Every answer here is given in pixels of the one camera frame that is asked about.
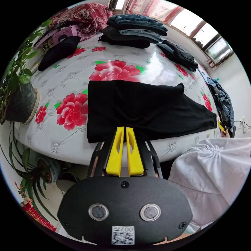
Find window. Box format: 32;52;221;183
170;8;235;68
108;0;126;10

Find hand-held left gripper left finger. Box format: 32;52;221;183
106;127;125;177

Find heap of blue jeans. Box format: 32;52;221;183
207;77;235;134

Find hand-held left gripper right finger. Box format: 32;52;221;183
126;127;145;176

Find person's body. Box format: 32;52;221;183
168;137;251;230

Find leafy plant in dark pot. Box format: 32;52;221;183
0;19;52;125

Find pile of clothes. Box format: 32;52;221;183
98;14;168;49

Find bed with red floral sheet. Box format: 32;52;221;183
14;33;220;167

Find long-leaved plant in pot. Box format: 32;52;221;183
0;121;66;222

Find folded dark grey garment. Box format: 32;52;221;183
156;40;199;73

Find pink carton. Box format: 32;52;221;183
33;26;79;50

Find pink floral curtain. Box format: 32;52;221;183
127;0;185;24

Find black pants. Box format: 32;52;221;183
86;80;218;144

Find folded black garment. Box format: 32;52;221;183
37;36;81;72

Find red floral blanket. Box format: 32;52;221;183
48;3;115;42

